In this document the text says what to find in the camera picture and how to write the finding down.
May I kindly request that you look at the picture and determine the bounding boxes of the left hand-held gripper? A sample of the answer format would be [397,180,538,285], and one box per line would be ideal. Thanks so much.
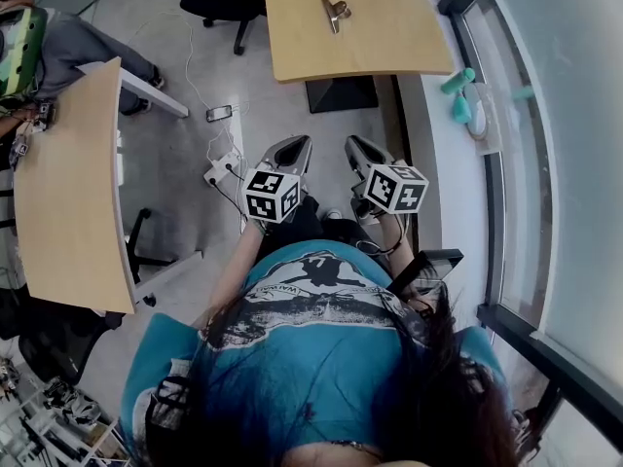
[241,134,313,225]

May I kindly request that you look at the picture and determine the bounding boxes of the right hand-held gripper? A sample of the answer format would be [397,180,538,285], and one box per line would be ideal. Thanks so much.
[344,135,429,226]

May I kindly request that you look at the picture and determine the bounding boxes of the silver binder clip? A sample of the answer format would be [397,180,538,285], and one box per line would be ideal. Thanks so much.
[319,0,353,35]

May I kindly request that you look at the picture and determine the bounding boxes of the person's right forearm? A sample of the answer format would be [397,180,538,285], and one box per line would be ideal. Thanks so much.
[377,211,421,263]

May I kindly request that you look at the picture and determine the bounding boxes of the person's left forearm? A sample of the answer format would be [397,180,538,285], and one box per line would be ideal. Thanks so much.
[207,219,270,321]

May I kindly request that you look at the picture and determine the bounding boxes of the person's black trousers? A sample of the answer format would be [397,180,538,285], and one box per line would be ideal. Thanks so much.
[265,195,390,263]

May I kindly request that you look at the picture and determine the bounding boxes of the white power strip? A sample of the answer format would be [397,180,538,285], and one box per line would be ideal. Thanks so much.
[202,152,244,187]

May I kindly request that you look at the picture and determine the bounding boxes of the teal cylinder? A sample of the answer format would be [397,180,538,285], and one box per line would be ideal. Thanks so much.
[439,67,479,94]

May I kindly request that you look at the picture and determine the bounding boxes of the black flat device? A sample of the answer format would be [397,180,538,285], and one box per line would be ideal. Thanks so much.
[388,248,466,306]

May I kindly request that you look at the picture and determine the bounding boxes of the black star chair base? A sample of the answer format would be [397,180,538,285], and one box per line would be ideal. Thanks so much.
[123,206,179,282]

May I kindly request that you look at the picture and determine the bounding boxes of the black framed window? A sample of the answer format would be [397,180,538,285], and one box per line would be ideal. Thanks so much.
[427,0,623,467]

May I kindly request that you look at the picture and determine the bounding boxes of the person's teal printed shirt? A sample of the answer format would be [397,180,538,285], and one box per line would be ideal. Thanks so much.
[119,238,513,467]

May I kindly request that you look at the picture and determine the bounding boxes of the wooden table with white legs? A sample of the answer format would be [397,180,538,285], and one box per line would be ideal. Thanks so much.
[13,55,190,316]

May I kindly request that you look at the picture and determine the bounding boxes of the green helmet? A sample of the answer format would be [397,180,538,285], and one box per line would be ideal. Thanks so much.
[0,6,49,98]

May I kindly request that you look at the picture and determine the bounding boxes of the cluttered white shelf rack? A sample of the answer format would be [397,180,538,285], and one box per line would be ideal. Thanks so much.
[0,352,128,467]

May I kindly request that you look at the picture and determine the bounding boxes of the black power cable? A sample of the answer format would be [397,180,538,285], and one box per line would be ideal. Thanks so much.
[212,164,255,224]

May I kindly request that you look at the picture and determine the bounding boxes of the black table pedestal base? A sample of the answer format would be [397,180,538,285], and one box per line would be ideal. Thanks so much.
[305,76,381,115]

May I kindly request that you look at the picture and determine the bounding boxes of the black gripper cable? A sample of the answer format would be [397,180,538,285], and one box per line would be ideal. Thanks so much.
[356,211,416,258]

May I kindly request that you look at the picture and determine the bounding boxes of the white charging cable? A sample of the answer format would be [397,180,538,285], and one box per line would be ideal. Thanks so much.
[129,10,250,164]

